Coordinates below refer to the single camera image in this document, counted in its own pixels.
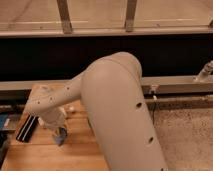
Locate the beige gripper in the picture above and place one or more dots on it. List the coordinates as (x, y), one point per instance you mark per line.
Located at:
(54, 118)

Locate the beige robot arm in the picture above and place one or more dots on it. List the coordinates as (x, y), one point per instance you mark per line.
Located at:
(111, 91)

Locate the small white printed box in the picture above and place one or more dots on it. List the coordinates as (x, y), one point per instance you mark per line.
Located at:
(41, 123)

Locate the black striped block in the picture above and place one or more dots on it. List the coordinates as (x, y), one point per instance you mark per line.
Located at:
(27, 129)

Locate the metal railing frame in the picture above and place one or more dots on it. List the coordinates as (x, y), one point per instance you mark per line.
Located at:
(38, 18)

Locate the grey metal bracket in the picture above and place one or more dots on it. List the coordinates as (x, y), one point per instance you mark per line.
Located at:
(205, 72)

